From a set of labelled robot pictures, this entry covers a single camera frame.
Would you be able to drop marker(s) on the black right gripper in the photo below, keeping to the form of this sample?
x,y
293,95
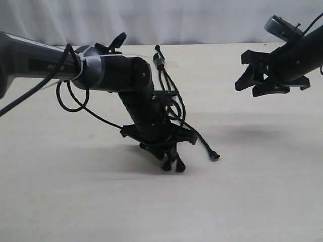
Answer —
x,y
284,69

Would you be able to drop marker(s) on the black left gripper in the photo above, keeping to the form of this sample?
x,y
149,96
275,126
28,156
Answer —
x,y
161,134

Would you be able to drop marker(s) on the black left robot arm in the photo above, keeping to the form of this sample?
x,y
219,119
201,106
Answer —
x,y
15,54

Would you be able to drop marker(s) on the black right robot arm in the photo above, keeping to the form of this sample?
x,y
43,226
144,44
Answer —
x,y
314,40

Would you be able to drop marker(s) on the clear tape strip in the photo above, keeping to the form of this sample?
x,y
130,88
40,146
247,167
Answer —
x,y
166,63

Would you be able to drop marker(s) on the white backdrop curtain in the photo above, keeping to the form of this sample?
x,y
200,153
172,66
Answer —
x,y
151,22

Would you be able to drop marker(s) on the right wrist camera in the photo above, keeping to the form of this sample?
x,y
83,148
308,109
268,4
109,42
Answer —
x,y
282,29

